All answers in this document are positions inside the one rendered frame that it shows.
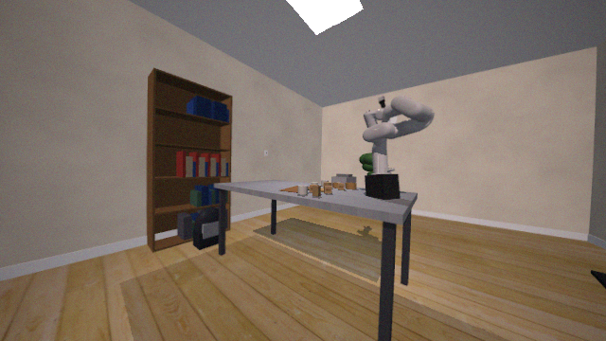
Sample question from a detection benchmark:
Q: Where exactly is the brown flat rectangular board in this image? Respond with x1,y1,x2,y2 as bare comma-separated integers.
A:
280,186,298,193

